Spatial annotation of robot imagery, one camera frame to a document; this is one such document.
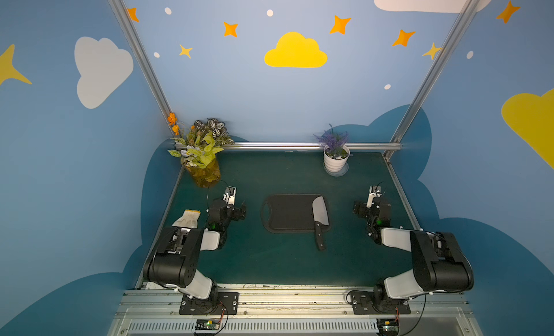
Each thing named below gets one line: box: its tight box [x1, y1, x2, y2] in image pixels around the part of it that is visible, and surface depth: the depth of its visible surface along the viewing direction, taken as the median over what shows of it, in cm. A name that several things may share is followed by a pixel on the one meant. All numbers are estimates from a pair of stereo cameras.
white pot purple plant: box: [313, 124, 351, 177], surface depth 110 cm
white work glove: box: [171, 209, 202, 229], surface depth 97 cm
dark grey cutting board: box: [261, 193, 332, 234], surface depth 101 cm
